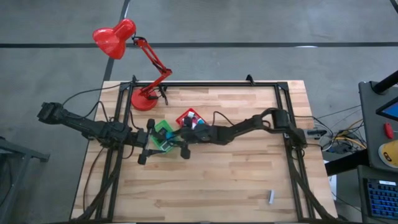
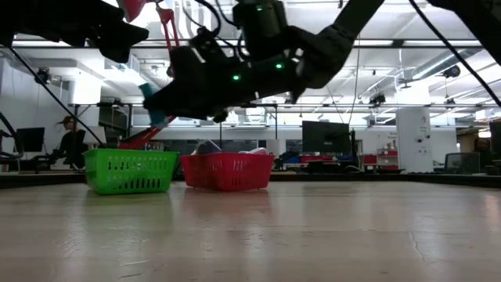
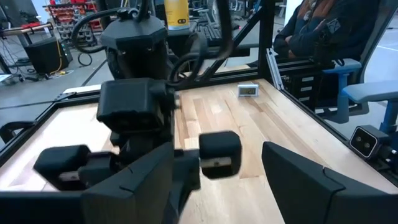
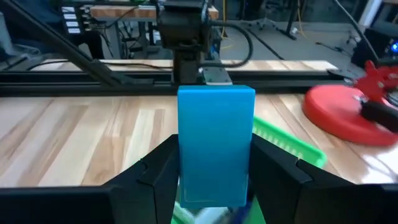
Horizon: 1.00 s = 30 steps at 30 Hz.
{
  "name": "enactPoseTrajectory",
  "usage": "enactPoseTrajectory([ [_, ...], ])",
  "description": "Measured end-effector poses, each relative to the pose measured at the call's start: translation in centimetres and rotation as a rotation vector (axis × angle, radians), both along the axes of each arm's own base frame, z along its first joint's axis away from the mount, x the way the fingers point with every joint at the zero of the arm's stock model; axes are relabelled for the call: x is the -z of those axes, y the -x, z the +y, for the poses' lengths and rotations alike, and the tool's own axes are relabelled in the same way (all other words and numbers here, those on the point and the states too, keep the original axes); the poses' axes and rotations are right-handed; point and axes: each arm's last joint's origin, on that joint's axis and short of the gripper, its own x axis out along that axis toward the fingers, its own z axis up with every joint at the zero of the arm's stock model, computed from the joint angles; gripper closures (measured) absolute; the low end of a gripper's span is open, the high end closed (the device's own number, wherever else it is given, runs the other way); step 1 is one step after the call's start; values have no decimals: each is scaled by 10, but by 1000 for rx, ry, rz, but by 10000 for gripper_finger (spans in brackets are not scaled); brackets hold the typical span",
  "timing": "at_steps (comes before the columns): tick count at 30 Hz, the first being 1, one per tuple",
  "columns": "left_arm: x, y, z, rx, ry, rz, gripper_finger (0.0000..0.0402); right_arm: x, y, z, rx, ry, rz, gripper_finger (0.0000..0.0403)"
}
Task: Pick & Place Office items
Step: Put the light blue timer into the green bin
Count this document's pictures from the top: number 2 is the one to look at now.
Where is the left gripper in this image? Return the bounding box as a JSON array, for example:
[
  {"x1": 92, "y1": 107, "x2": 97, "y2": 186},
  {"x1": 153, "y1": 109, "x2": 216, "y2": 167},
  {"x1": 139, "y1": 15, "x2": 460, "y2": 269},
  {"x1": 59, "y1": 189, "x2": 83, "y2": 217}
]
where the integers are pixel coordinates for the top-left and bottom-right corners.
[{"x1": 27, "y1": 0, "x2": 150, "y2": 63}]

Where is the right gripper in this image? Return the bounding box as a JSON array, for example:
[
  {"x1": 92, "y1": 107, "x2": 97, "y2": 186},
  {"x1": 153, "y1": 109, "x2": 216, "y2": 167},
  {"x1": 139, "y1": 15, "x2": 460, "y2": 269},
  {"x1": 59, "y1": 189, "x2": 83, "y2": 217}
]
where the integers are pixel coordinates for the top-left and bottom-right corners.
[{"x1": 142, "y1": 33, "x2": 310, "y2": 123}]

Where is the teal box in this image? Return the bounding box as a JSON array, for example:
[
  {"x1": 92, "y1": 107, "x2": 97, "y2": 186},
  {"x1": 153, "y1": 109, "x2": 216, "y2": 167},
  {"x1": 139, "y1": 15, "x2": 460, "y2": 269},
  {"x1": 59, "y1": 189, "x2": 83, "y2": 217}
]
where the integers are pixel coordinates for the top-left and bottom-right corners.
[{"x1": 139, "y1": 81, "x2": 170, "y2": 129}]

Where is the grey office chair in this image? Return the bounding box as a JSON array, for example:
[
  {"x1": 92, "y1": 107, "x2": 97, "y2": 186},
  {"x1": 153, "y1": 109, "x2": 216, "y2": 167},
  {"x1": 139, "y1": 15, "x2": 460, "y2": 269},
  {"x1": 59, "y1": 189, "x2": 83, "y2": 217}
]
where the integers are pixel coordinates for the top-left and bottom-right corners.
[{"x1": 444, "y1": 152, "x2": 481, "y2": 175}]

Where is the red desk lamp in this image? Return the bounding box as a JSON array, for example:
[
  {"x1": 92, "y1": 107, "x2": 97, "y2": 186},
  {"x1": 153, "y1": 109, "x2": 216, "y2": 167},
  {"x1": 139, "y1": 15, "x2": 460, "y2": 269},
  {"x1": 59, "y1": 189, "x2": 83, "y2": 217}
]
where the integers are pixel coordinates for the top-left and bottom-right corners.
[{"x1": 116, "y1": 0, "x2": 182, "y2": 151}]

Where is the red plastic basket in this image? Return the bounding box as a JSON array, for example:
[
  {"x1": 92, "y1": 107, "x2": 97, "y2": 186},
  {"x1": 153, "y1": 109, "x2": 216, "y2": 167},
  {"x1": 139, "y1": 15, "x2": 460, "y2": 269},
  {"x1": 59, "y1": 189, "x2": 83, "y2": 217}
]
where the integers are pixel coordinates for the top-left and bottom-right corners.
[{"x1": 180, "y1": 151, "x2": 276, "y2": 193}]

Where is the white lampshade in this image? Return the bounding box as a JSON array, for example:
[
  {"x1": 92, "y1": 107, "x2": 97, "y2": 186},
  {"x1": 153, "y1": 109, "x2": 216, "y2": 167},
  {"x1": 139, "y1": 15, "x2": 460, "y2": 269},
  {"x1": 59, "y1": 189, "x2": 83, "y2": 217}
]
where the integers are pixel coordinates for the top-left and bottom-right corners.
[{"x1": 82, "y1": 125, "x2": 107, "y2": 146}]

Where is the green plastic basket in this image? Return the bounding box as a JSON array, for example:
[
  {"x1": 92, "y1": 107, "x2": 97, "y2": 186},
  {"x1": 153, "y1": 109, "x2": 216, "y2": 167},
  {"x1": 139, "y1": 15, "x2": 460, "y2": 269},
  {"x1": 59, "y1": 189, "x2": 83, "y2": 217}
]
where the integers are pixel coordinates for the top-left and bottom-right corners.
[{"x1": 83, "y1": 147, "x2": 180, "y2": 196}]

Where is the person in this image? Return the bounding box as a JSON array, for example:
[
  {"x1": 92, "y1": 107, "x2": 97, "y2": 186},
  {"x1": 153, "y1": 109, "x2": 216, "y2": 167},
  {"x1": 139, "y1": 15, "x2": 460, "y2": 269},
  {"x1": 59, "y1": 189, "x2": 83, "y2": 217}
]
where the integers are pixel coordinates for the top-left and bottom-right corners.
[{"x1": 54, "y1": 115, "x2": 89, "y2": 168}]

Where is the black computer monitor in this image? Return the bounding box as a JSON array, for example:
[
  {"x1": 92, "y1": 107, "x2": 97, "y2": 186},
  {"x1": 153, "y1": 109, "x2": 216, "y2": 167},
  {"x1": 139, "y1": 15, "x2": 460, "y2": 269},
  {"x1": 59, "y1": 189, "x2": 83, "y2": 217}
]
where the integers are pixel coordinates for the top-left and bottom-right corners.
[
  {"x1": 301, "y1": 120, "x2": 352, "y2": 156},
  {"x1": 15, "y1": 127, "x2": 45, "y2": 153}
]

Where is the red storage shelf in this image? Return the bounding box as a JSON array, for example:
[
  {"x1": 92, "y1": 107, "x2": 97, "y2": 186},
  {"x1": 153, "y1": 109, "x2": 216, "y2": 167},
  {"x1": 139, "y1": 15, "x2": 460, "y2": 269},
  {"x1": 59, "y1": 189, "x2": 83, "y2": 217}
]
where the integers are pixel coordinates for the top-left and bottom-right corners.
[{"x1": 363, "y1": 148, "x2": 399, "y2": 170}]

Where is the white round column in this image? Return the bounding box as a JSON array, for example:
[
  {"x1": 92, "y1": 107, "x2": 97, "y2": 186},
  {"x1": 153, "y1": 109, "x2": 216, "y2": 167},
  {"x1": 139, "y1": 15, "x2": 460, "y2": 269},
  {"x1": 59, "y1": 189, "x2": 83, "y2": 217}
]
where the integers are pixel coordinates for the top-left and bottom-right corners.
[{"x1": 395, "y1": 107, "x2": 434, "y2": 174}]

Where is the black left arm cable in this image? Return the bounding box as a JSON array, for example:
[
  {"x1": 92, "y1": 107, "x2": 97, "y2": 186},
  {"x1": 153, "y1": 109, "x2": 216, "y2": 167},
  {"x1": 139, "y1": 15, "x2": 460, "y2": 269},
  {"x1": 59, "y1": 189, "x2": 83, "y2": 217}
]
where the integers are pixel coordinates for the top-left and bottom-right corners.
[{"x1": 5, "y1": 45, "x2": 107, "y2": 150}]

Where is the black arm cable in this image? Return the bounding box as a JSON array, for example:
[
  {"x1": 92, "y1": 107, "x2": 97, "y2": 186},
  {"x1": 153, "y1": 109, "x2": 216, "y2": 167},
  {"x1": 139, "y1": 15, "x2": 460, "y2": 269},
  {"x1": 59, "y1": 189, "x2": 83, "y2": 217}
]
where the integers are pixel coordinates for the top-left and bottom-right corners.
[
  {"x1": 409, "y1": 0, "x2": 501, "y2": 107},
  {"x1": 5, "y1": 45, "x2": 107, "y2": 150}
]

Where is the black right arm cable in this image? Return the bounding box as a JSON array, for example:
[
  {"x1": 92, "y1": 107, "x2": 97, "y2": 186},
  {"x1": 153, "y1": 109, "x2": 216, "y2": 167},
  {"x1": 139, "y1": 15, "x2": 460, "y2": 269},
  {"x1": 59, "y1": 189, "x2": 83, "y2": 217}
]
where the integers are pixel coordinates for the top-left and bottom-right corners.
[{"x1": 409, "y1": 0, "x2": 501, "y2": 107}]

